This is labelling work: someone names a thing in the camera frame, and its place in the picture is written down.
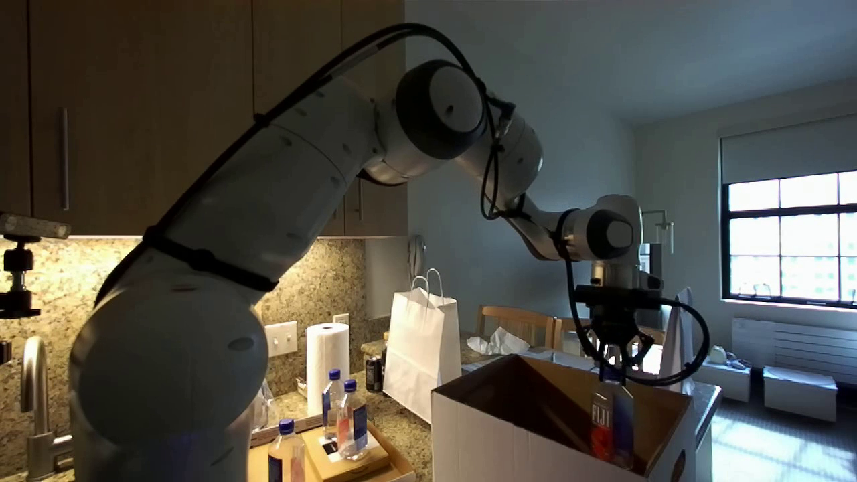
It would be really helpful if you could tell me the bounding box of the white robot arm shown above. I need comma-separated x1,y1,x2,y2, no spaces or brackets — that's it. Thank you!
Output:
70,24,654,482

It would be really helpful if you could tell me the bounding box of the white paper bag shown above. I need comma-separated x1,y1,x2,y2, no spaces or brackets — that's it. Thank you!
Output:
384,268,460,420

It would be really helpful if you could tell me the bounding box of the wall light switch plate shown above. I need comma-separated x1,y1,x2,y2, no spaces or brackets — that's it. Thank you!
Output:
266,321,297,357

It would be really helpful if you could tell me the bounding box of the bright window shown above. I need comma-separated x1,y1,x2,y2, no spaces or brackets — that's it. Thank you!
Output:
722,171,857,308

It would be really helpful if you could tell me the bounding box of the wooden upper cabinet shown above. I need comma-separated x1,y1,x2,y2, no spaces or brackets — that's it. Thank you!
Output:
0,0,404,237

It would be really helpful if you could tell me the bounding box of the white radiator bench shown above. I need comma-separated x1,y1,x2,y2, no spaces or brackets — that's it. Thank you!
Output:
696,319,857,423

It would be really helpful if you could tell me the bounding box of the white paper towel roll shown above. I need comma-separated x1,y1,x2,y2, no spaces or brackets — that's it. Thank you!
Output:
306,321,352,415

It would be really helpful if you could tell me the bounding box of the dark glass jar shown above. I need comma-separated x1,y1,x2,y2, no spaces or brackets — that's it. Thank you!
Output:
362,341,386,394

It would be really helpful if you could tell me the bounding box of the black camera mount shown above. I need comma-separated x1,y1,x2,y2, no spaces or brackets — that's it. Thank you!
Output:
0,216,70,319

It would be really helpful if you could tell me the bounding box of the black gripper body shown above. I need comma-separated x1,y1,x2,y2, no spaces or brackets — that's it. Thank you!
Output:
570,260,661,353

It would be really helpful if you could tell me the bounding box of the white cardboard storage box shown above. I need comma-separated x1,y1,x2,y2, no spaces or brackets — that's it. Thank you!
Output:
432,357,721,482

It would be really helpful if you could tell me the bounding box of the wooden chair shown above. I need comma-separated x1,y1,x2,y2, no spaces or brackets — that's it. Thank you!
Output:
480,307,564,351

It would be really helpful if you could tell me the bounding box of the shallow cardboard tray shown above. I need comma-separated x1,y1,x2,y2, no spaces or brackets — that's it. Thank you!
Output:
301,430,414,482

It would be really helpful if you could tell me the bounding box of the clear bottle blue cap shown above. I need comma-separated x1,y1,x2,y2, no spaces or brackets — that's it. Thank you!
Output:
322,370,342,439
590,367,634,470
269,418,306,482
338,378,368,462

